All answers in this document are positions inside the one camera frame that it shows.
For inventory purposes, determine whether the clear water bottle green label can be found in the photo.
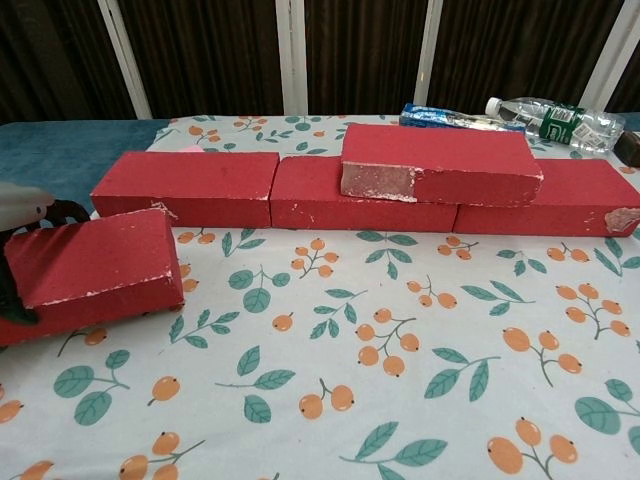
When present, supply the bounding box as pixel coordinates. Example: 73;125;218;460
484;95;627;154

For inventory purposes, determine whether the white frame post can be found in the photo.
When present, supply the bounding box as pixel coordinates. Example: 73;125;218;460
415;0;452;109
96;0;151;120
275;0;309;116
597;0;640;119

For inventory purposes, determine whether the brown medicine bottle white cap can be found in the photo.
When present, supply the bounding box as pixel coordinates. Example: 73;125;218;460
618;130;640;169

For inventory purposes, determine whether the floral orange-berry tablecloth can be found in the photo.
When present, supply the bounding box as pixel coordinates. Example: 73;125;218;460
0;113;640;480

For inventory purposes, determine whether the blue cookie snack package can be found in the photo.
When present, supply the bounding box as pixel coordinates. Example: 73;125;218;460
399;102;529;134

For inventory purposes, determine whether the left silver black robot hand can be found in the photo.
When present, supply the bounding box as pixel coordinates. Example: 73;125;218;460
0;181;87;326

